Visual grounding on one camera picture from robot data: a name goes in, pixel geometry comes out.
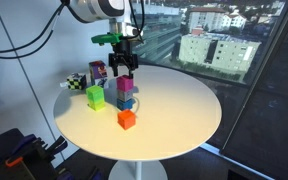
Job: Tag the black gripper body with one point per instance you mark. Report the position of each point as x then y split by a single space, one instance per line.
122 55

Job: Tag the pink block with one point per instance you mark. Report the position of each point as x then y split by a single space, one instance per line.
124 83

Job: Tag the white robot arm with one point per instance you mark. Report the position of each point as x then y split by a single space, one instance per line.
97 8

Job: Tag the grey block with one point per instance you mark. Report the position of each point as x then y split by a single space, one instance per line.
125 95

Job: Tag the green block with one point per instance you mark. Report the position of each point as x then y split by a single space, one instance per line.
95 93

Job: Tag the blue block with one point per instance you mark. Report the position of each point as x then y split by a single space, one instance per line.
125 104

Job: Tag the yellow-green block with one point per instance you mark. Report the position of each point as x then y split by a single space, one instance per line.
96 105

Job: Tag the orange block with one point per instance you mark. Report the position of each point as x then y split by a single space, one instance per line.
126 119

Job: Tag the orange purple soft cube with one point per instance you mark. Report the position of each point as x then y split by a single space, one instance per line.
98 70

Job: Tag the white paper tag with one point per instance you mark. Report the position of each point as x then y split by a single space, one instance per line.
63 85

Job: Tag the white table base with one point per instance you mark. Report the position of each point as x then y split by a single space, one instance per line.
137 170

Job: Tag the black tool cart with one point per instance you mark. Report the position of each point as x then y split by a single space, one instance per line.
4 153

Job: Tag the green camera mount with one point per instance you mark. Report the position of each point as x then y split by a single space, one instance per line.
107 38

